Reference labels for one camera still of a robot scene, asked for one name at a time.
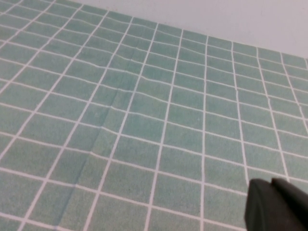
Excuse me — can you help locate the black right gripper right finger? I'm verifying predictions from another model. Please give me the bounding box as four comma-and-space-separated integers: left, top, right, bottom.
271, 177, 308, 231

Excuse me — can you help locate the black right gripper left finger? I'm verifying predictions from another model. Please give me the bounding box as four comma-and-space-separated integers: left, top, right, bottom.
244, 178, 284, 231

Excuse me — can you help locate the green white checked tablecloth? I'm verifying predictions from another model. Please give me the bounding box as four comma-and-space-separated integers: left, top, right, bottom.
0, 0, 308, 231

